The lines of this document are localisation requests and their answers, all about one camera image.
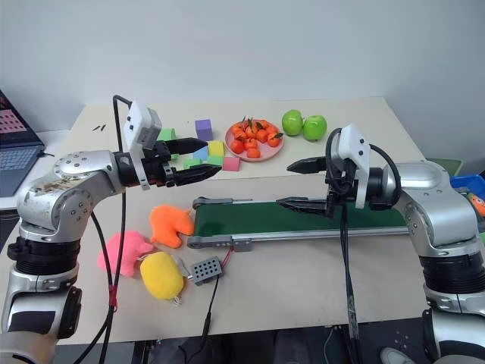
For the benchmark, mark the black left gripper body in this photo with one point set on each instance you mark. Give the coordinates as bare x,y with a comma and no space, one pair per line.
157,172

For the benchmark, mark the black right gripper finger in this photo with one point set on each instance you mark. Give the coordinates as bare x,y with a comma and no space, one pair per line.
307,205
308,166

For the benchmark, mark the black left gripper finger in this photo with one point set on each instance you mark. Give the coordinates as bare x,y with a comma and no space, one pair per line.
187,146
197,173

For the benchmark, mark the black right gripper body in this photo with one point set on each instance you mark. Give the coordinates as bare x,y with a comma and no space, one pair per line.
343,182

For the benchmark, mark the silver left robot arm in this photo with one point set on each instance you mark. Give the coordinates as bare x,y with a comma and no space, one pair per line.
57,197

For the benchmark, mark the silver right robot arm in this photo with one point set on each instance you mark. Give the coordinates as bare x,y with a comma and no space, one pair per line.
435,212

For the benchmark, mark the green conveyor belt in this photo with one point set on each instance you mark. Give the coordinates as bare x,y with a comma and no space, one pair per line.
265,220

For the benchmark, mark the blue foam block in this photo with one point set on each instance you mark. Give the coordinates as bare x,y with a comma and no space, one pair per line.
201,153

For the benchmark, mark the purple foam cube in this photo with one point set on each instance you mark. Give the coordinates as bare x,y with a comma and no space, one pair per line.
203,129

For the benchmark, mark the yellow foam cube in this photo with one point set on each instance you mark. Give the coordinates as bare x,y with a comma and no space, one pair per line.
216,148

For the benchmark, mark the pink round plate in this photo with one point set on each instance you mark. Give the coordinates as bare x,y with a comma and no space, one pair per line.
278,151

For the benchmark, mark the pink foam cube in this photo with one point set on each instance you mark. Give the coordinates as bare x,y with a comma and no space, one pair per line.
231,164

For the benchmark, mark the green apple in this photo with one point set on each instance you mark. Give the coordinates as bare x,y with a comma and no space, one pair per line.
315,127
292,122

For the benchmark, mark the small orange tangerine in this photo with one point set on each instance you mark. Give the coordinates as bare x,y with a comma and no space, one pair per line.
253,153
275,140
264,124
237,129
251,130
273,130
262,135
237,146
251,144

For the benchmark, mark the orange plush toy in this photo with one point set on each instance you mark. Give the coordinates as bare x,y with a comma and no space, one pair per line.
168,223

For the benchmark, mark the pink plush toy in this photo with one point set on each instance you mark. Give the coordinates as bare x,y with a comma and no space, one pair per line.
123,252

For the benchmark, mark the grey perforated controller box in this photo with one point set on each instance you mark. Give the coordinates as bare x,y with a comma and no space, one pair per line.
206,270

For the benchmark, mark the yellow plush toy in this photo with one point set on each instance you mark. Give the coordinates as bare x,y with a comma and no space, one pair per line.
161,277

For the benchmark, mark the green plastic bin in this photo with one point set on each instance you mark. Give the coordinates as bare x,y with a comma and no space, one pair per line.
451,167

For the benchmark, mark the blue plastic bin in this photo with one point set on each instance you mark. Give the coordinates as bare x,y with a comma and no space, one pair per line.
468,184

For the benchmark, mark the dark laptop computer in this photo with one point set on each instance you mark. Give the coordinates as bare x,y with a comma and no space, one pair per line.
13,151

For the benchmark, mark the white shoe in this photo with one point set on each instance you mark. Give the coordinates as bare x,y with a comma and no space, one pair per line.
394,357

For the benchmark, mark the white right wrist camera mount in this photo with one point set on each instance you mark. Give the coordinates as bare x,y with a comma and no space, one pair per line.
356,148

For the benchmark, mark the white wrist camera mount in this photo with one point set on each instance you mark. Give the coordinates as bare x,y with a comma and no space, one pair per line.
356,148
139,121

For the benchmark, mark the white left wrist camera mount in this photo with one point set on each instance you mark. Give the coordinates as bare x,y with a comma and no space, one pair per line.
139,121

